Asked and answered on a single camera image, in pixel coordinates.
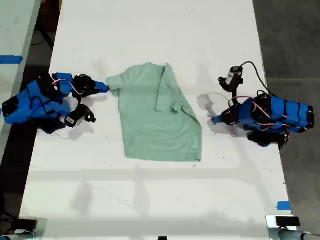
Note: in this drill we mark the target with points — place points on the moving blue-taped gripper jaw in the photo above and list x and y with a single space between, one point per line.
218 121
102 90

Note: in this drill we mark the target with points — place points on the fixed blue-taped gripper jaw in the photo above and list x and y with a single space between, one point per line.
220 116
101 84

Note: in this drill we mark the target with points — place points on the pale green T-shirt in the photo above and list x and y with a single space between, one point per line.
155 120

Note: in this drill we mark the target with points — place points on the blue and black robot arm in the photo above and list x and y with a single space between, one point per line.
280 112
37 102

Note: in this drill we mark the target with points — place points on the long blue tape strip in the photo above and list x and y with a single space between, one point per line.
11 59

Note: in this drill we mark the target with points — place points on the pale side table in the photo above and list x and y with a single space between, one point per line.
15 30

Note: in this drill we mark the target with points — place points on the short blue tape strip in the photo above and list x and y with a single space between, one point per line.
283 205

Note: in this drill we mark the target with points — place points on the metal table clamp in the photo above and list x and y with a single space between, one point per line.
41 228
271 228

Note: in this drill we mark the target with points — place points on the short black camera stalk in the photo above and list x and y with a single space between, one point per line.
78 102
234 96

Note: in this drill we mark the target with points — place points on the black camera box with label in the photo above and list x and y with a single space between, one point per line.
78 117

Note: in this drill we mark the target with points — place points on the black and grey camera box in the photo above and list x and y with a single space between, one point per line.
232 76

